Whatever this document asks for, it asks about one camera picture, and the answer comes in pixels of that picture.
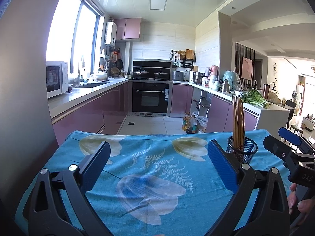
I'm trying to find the pink wall art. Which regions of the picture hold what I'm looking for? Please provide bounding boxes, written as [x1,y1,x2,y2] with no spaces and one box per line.
[241,56,254,79]

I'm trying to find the black wall rack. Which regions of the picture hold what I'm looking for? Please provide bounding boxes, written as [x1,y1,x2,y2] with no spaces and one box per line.
[171,49,196,69]

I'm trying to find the kitchen window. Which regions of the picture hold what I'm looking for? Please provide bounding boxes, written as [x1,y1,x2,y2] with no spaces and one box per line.
[47,0,104,74]

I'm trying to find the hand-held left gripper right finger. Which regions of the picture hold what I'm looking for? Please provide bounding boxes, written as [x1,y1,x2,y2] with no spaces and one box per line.
[207,140,291,236]

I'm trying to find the purple base cabinets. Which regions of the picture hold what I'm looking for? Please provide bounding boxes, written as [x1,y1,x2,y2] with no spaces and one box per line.
[52,82,259,145]

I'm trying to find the black built-in oven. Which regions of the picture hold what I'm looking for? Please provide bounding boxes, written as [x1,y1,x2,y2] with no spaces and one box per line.
[132,81,170,113]

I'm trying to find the purple upper cabinets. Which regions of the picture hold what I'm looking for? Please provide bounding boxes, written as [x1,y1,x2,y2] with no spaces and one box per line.
[114,18,142,40]

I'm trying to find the blue floral tablecloth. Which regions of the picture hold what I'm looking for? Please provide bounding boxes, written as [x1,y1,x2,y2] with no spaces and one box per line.
[15,129,296,236]

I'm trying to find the teal plastic-covered appliance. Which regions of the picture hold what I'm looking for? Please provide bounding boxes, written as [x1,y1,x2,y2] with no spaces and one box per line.
[223,70,242,91]

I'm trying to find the white water heater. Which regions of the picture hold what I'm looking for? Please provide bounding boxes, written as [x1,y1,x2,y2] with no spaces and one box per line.
[105,22,117,45]

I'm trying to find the white kitchen countertop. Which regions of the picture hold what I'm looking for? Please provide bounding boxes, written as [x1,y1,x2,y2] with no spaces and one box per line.
[48,79,291,118]

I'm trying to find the ceiling light panel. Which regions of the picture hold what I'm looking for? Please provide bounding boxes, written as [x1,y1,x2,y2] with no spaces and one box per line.
[149,0,168,10]

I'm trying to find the bunch of wooden chopsticks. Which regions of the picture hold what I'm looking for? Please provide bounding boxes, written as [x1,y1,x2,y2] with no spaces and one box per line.
[232,95,246,153]

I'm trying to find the clear plastic bag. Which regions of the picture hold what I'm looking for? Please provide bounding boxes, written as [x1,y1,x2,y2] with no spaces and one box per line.
[197,115,208,132]

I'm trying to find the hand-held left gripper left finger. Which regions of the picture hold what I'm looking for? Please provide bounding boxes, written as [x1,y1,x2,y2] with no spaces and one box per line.
[23,141,111,236]

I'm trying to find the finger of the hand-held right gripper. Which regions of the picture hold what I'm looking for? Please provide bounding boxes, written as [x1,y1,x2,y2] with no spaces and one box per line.
[263,135,315,175]
[279,127,315,153]

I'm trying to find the steel kitchen sink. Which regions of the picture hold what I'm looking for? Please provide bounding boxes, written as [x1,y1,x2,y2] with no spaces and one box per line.
[74,82,109,89]

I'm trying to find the white microwave oven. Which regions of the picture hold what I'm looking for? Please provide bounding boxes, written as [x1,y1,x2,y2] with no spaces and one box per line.
[46,61,69,99]

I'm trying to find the black mesh utensil cup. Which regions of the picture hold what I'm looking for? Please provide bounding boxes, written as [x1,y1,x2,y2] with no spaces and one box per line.
[227,136,258,164]

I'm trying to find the black stove hob unit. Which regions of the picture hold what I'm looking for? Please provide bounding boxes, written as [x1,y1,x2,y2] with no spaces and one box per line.
[133,60,171,80]

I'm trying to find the bunch of green vegetables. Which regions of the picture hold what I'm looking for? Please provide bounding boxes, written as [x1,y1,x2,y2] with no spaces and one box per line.
[242,90,271,109]

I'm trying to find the person's right hand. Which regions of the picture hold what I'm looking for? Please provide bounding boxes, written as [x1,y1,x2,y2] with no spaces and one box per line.
[287,183,315,215]

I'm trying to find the dark cooking oil bottle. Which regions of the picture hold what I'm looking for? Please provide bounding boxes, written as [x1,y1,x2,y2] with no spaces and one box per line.
[187,114,198,134]

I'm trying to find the yellow cooking oil bottle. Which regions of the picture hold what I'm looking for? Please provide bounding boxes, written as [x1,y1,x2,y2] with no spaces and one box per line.
[182,112,191,131]

